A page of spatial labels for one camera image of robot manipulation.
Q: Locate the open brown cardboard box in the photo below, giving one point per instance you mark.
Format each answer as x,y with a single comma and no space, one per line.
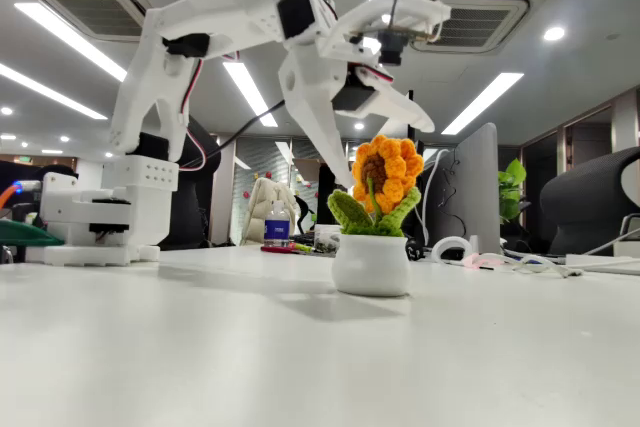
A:
310,167

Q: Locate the clear plastic parts box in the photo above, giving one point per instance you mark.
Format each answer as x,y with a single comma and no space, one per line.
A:
325,239

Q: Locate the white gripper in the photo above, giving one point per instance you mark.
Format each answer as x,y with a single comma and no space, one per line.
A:
306,84

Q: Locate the red pen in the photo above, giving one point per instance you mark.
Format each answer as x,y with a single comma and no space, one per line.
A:
277,249

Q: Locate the crochet sunflower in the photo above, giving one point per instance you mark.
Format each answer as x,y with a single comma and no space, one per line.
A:
370,267

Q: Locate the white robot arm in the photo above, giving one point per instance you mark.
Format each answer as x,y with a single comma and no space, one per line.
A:
145,182

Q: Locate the round ceiling downlight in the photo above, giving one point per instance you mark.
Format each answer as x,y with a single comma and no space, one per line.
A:
554,33

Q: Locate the dark green tray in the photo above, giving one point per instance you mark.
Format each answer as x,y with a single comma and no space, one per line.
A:
25,234

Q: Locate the white tape roll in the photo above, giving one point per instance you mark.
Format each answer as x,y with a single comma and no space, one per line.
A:
450,241

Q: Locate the green leafy plant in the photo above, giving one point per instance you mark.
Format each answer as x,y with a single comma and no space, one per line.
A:
510,187

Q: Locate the ceiling air conditioner vent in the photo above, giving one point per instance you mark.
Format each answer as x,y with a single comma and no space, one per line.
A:
480,27
85,12

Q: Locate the clear water bottle blue label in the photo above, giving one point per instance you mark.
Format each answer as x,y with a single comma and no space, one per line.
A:
276,229

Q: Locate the black mesh office chair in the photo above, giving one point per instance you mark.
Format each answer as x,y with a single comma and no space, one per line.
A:
585,197
197,207

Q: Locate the grey computer monitor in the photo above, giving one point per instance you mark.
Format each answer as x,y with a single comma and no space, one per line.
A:
475,187

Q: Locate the green yellow marker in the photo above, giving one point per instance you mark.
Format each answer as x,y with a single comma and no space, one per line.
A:
302,247

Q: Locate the pink soft strip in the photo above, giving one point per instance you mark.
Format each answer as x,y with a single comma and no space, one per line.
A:
475,261

